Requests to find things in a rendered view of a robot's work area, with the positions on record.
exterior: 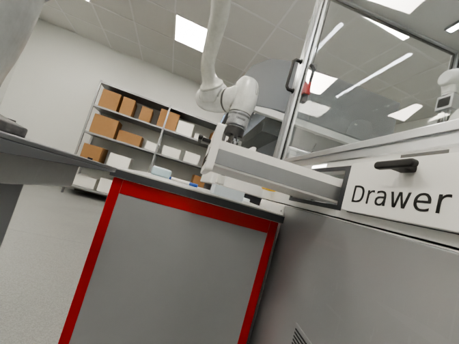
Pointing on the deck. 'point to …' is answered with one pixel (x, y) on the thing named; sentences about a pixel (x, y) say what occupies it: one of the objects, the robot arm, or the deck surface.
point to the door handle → (291, 74)
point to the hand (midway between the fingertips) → (221, 175)
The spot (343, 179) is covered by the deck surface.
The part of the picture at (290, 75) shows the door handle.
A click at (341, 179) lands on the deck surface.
